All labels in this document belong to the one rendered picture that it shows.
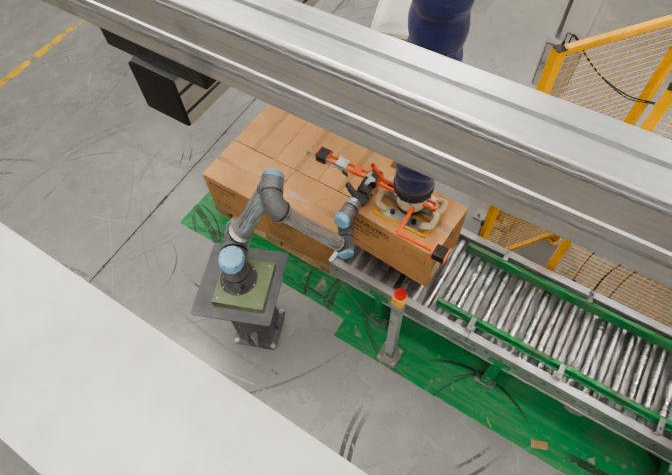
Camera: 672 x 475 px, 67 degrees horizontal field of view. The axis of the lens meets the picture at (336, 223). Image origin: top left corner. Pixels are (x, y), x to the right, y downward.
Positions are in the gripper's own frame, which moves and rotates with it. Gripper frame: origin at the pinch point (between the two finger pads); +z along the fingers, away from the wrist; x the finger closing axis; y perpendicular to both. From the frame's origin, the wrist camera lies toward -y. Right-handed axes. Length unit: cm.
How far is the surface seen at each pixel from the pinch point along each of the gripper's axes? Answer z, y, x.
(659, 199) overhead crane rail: -123, 98, 200
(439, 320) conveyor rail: -33, 71, -62
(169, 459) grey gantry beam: -164, 75, 201
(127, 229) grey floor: -72, -192, -121
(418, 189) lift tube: -8.5, 33.8, 20.9
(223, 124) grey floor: 63, -198, -121
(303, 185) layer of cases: 12, -63, -67
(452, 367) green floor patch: -34, 90, -121
